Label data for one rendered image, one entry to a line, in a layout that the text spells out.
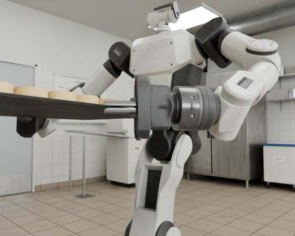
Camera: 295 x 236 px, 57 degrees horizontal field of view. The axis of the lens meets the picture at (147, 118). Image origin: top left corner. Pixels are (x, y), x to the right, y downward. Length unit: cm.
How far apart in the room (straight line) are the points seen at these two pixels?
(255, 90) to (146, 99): 21
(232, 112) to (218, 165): 468
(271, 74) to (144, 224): 63
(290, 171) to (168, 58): 420
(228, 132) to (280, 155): 444
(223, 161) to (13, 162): 352
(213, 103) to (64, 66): 474
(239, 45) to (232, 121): 37
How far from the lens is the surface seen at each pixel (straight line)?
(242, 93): 54
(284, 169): 503
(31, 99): 41
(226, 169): 515
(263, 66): 72
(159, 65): 101
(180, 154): 100
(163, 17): 114
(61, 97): 47
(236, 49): 88
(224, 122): 56
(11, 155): 474
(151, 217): 99
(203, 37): 99
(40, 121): 96
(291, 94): 544
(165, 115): 51
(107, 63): 124
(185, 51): 100
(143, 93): 51
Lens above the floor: 96
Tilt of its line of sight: 3 degrees up
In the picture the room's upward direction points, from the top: straight up
